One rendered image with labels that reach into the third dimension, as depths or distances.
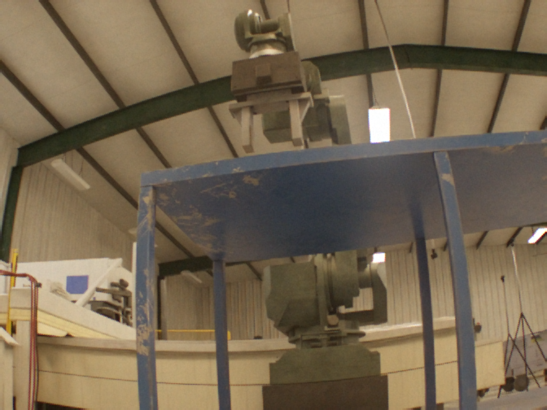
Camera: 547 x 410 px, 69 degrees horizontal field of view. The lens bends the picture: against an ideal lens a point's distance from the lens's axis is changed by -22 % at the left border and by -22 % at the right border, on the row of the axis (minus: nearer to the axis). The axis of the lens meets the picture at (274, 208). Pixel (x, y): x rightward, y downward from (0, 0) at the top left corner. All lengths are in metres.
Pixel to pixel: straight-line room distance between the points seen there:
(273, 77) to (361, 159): 0.44
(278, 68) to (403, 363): 2.13
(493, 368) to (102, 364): 2.82
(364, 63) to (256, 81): 6.79
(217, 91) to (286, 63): 6.83
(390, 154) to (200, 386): 2.41
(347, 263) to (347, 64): 6.09
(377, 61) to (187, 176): 7.16
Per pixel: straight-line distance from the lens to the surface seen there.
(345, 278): 2.44
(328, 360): 2.37
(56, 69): 8.36
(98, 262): 6.87
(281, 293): 2.52
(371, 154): 1.24
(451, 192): 1.21
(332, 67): 8.24
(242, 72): 1.58
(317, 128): 2.58
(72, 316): 4.14
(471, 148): 1.28
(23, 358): 3.79
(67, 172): 9.68
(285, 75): 1.53
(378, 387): 2.33
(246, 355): 3.22
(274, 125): 2.58
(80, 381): 3.77
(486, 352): 3.25
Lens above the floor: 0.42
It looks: 23 degrees up
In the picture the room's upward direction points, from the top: 2 degrees counter-clockwise
